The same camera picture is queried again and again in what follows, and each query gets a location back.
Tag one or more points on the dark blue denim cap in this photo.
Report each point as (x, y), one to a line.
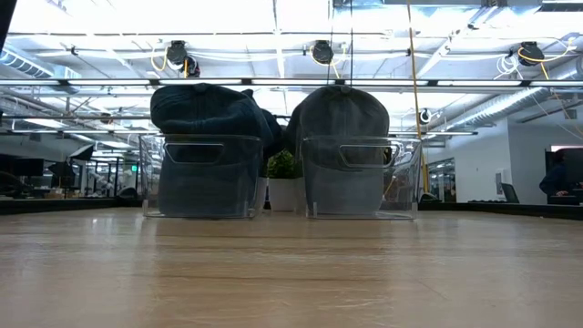
(205, 109)
(277, 132)

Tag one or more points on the small green potted plant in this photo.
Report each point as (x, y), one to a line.
(284, 193)

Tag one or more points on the black aluminium table frame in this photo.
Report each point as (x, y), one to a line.
(501, 210)

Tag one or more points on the silver ventilation duct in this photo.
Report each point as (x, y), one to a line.
(501, 107)

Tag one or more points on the black monitor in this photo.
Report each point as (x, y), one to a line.
(23, 167)

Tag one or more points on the black office chair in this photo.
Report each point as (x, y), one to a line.
(510, 193)

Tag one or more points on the clear plastic bin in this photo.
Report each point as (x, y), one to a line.
(150, 182)
(405, 182)

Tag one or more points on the person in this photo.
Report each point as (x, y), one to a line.
(555, 180)

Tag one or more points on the small black ceiling reel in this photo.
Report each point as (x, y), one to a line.
(424, 116)

